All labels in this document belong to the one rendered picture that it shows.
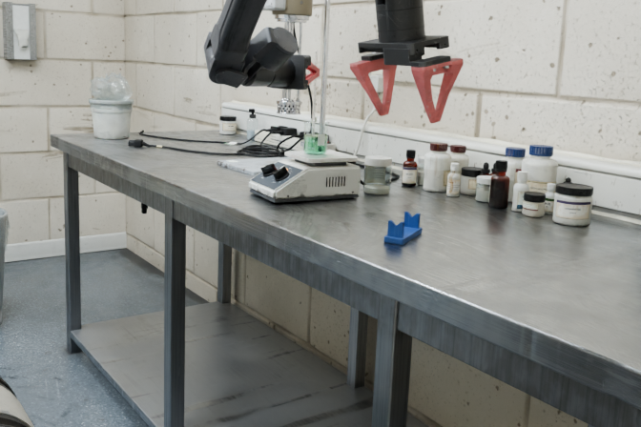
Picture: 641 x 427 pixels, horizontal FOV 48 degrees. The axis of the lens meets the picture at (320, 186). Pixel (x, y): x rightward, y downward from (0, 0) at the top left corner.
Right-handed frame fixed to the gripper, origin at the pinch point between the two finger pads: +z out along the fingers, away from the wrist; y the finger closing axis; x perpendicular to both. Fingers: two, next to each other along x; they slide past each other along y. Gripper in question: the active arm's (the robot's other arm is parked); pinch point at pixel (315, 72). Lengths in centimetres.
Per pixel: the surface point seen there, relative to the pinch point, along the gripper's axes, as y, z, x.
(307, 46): 60, 63, -7
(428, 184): -13.2, 25.1, 24.1
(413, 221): -33.4, -11.3, 23.9
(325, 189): -6.1, -2.4, 23.3
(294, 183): -3.6, -9.2, 21.7
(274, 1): 29.3, 17.1, -16.3
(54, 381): 101, -4, 100
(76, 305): 116, 13, 83
